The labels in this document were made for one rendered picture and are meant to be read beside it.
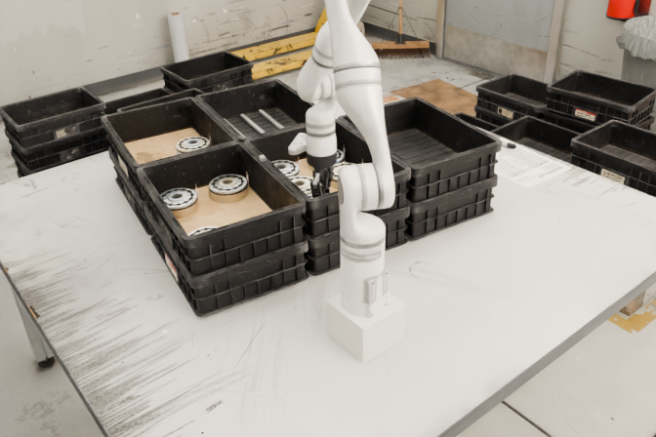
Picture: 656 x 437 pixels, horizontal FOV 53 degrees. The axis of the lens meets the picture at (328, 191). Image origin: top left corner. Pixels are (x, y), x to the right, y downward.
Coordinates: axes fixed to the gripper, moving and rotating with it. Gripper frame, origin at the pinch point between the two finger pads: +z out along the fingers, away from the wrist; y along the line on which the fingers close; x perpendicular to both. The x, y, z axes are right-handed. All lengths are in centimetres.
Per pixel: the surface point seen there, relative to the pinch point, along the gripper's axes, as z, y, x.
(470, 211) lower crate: 11.8, 21.9, -36.0
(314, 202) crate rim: -7.4, -13.7, -2.1
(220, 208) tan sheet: 2.4, -6.7, 26.1
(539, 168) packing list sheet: 15, 59, -55
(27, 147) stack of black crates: 37, 72, 156
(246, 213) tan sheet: 2.4, -7.4, 18.5
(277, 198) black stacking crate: -2.2, -5.7, 10.3
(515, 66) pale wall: 75, 328, -45
